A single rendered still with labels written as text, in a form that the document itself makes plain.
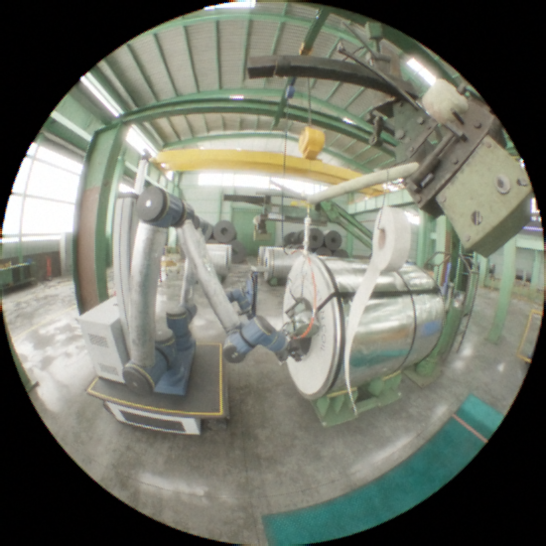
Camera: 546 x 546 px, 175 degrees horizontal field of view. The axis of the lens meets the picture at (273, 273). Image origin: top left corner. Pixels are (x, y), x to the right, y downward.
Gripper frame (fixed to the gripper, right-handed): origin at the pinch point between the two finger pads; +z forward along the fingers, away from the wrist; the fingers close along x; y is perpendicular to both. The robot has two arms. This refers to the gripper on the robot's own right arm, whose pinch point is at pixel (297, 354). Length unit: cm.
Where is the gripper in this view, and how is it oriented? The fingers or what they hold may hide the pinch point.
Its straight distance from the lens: 106.6
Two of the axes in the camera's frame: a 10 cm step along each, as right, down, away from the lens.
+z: 6.2, 6.3, 4.7
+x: -7.8, 5.4, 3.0
